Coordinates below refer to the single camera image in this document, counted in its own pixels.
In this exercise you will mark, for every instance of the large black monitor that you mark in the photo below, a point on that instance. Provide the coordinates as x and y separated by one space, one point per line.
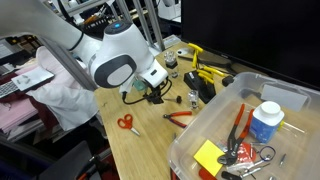
278 37

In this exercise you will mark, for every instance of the small red-handled pliers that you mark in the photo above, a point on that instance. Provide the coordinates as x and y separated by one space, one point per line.
175 117

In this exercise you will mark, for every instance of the teal plastic cup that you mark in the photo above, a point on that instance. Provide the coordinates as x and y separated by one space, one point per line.
140 85

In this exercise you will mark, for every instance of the black and silver screwdriver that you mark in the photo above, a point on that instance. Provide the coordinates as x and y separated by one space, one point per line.
178 99

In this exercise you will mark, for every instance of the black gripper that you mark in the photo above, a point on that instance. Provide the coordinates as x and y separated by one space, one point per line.
155 96

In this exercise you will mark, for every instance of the white blue-label bottle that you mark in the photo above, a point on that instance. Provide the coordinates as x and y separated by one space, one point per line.
266 120

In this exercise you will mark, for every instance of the black hex key stand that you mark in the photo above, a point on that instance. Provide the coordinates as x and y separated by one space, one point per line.
205 90

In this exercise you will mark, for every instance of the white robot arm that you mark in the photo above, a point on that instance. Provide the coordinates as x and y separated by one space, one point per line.
115 61

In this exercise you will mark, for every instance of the white cloth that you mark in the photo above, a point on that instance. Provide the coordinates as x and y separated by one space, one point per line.
70 103

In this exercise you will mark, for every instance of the yellow sticky note pad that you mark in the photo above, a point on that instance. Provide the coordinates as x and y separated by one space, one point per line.
207 156

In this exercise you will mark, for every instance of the red-handled scissors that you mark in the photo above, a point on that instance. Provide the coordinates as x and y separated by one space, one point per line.
126 122

